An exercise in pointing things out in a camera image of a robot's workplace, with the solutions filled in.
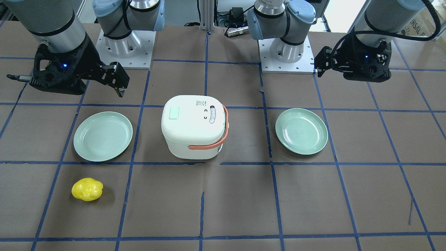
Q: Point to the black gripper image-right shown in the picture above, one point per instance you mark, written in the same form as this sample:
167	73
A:
344	53

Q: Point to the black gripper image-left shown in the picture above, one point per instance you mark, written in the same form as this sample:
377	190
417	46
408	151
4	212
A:
88	56

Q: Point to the white rice cooker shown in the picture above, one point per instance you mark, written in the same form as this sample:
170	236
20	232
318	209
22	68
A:
194	126

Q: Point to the green plate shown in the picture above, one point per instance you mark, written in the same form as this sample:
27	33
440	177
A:
103	136
301	131

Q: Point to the silver cylindrical connector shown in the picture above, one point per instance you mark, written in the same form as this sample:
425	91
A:
237	32

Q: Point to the black power adapter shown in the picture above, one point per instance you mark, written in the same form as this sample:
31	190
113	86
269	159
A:
236	13

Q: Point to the yellow lemon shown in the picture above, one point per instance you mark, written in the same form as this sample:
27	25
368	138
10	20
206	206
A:
87	189

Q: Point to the metal base plate image-right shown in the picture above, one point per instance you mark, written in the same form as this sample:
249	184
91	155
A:
268	57

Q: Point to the metal base plate image-left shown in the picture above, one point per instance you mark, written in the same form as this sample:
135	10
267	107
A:
139	52

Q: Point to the aluminium frame post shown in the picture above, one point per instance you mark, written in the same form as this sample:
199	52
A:
207	15

